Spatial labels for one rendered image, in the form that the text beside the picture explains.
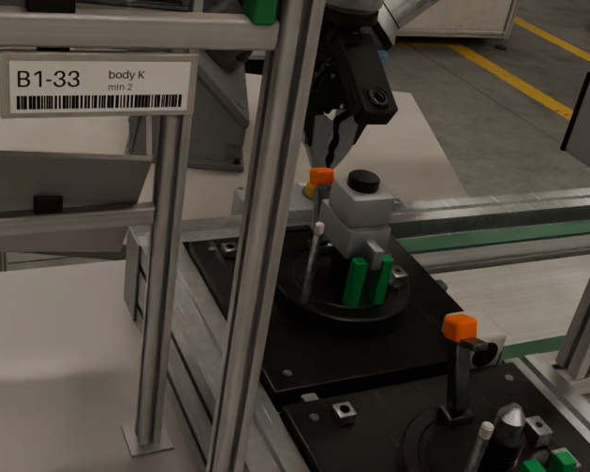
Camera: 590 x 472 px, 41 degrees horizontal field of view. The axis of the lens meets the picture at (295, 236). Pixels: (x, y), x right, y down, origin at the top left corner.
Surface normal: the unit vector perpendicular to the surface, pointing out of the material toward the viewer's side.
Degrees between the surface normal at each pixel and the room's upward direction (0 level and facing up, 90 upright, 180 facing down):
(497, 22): 90
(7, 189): 135
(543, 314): 0
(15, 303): 0
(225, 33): 90
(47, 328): 0
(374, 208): 90
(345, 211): 90
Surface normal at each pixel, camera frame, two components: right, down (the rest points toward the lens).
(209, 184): 0.15, -0.85
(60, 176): 0.06, 0.97
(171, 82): 0.40, 0.52
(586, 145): -0.90, 0.08
